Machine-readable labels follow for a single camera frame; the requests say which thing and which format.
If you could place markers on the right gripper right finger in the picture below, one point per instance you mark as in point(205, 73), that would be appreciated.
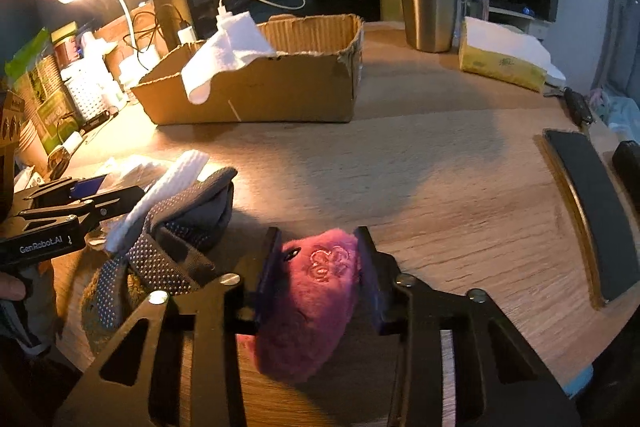
point(499, 380)

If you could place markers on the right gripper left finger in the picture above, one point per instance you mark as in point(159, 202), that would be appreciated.
point(136, 378)

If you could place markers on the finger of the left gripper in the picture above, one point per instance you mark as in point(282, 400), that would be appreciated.
point(82, 215)
point(59, 192)

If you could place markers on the white towel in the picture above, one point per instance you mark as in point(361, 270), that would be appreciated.
point(159, 181)

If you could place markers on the pink plush toy keychain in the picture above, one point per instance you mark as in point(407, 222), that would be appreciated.
point(316, 295)

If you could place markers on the white cloth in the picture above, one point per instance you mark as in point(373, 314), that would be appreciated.
point(229, 49)

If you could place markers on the operator hand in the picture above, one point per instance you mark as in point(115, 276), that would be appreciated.
point(11, 288)

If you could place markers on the stack of paper cups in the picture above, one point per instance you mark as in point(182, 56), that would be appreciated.
point(30, 150)

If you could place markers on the grey dotted glove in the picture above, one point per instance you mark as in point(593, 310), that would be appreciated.
point(167, 251)

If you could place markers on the white perforated plastic basket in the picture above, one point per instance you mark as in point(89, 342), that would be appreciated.
point(93, 88)

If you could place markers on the green paper cup package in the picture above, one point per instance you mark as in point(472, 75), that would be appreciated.
point(34, 75)

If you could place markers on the brown cardboard box behind lamp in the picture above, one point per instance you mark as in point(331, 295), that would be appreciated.
point(147, 32)

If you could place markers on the black phone on table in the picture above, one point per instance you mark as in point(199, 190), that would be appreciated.
point(602, 214)

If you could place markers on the white charger left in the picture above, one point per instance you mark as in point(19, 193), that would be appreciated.
point(187, 35)

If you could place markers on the white charger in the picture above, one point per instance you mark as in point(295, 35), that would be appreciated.
point(187, 35)
point(224, 16)

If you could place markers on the white charger right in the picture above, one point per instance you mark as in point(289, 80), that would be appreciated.
point(224, 16)

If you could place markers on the open cardboard box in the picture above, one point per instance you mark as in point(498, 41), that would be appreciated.
point(314, 77)

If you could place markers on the black object at edge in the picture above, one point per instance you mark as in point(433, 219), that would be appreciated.
point(626, 163)

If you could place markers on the black car key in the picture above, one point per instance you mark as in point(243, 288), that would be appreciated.
point(576, 105)

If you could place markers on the blue patterned bedding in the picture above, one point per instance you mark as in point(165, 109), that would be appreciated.
point(619, 113)

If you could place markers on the yellow tissue pack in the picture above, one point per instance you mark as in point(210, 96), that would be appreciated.
point(501, 53)

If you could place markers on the grey padded headboard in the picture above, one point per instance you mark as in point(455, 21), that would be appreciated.
point(618, 68)

